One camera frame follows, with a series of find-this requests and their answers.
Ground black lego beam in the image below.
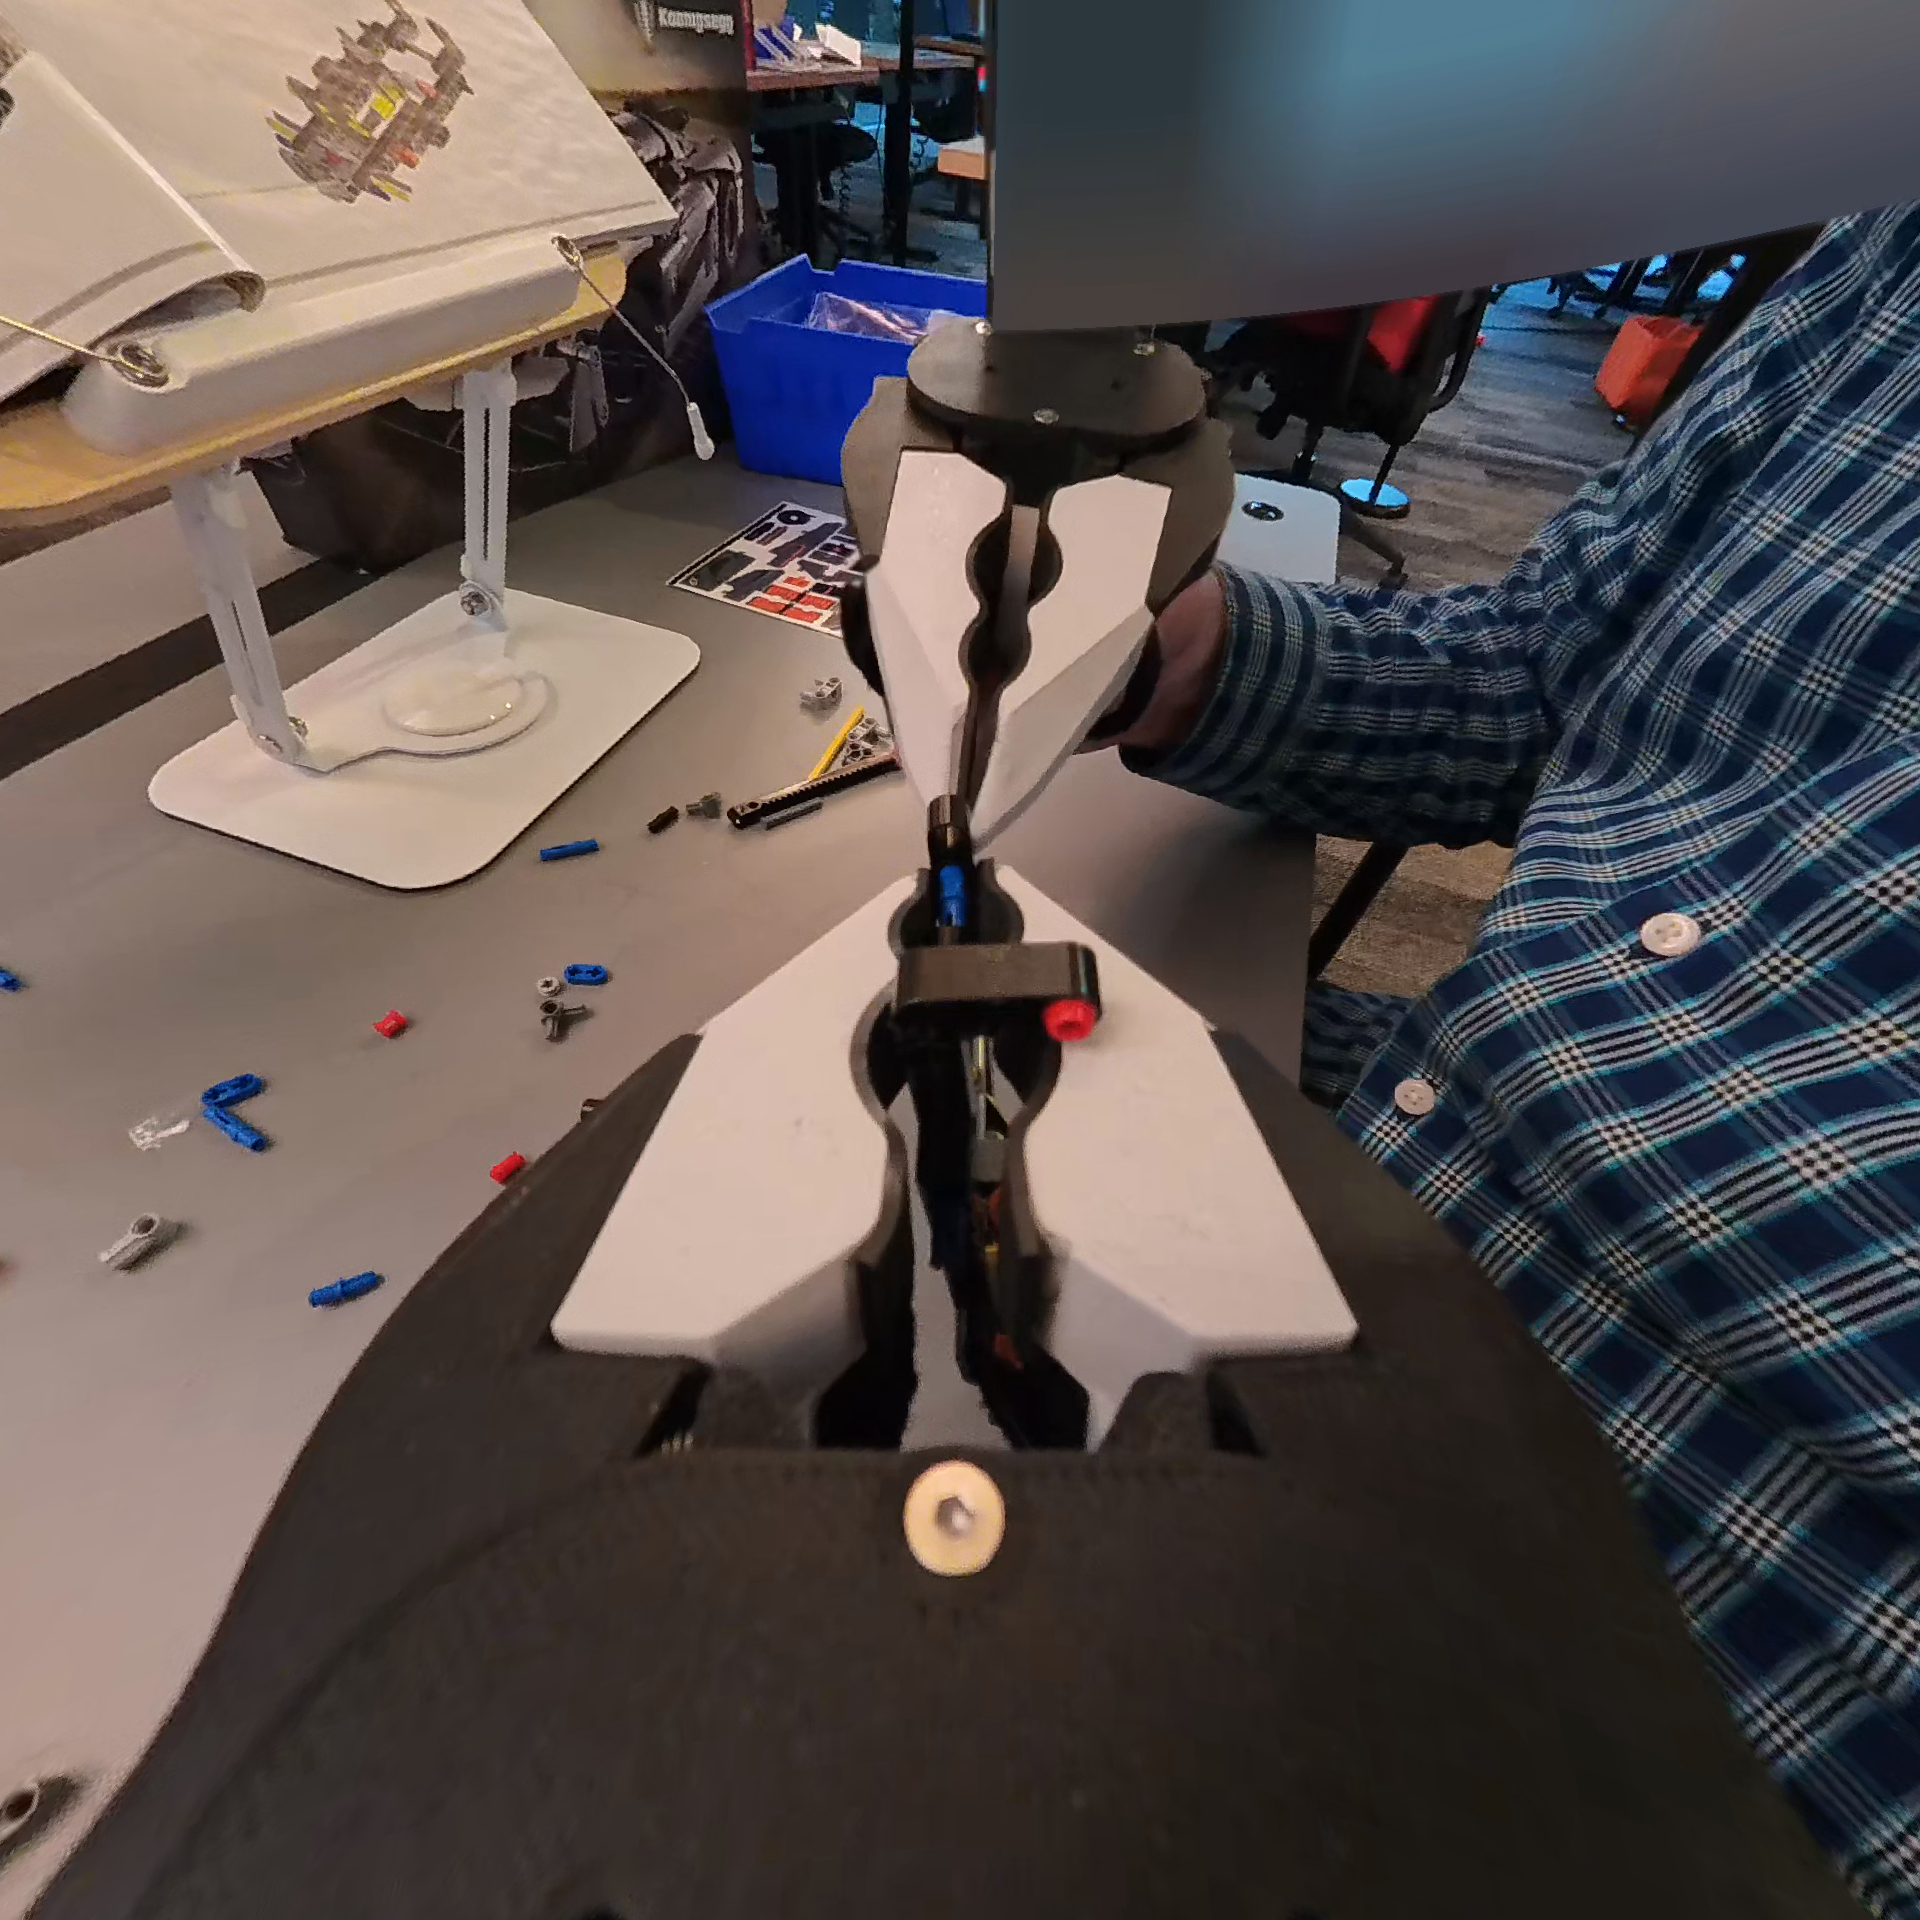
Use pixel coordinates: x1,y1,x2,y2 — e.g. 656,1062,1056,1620
728,719,904,832

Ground clear bags of lego parts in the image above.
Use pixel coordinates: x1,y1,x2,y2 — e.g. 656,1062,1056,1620
803,289,976,342

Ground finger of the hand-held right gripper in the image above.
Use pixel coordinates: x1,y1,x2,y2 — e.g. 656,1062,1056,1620
864,451,1011,819
967,481,1172,858

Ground lego instruction booklet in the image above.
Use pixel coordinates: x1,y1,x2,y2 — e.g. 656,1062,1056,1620
0,0,681,407

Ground lego sticker sheet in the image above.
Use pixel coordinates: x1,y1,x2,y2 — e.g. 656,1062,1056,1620
667,499,874,641

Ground blue storage bin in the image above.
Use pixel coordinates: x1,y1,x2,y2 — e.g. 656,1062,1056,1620
704,257,994,486

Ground person's right forearm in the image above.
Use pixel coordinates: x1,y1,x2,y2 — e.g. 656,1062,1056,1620
1147,562,1578,858

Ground person's plaid shirt torso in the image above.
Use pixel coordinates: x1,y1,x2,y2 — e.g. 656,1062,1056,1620
1296,202,1920,1920

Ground person's right hand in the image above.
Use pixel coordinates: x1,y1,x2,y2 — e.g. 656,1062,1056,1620
1111,570,1234,753

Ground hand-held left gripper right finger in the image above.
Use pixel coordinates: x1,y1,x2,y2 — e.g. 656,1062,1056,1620
989,874,1361,1449

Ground white book stand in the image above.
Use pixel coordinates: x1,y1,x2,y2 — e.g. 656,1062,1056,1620
0,224,723,894

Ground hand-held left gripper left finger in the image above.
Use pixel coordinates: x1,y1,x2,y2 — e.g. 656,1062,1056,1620
552,872,929,1449

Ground black cardboard box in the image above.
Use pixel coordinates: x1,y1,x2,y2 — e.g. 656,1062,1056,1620
599,0,753,91

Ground black lego technic assembly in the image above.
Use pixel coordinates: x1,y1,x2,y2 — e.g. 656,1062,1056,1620
896,800,1107,1420

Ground orange storage bin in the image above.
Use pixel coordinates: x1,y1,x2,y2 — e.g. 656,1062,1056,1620
1594,307,1712,431

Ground white stool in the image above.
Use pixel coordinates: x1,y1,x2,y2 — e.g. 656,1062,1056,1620
1224,471,1345,591

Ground red office chair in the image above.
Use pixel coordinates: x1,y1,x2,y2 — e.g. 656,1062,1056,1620
1237,294,1501,520

